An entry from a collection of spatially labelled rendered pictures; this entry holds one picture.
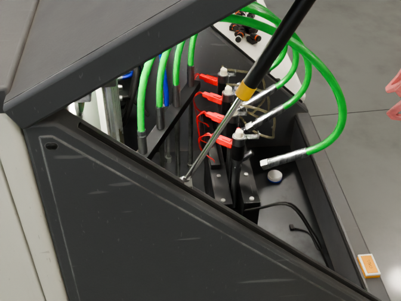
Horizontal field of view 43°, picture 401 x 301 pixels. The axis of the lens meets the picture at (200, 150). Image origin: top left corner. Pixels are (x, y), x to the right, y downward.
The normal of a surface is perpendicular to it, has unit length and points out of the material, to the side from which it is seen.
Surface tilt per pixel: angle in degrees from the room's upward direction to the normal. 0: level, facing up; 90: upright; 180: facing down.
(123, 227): 90
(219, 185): 0
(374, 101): 0
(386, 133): 0
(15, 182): 90
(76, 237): 90
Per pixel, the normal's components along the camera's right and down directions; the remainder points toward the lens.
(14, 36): 0.01, -0.76
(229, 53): 0.10, 0.65
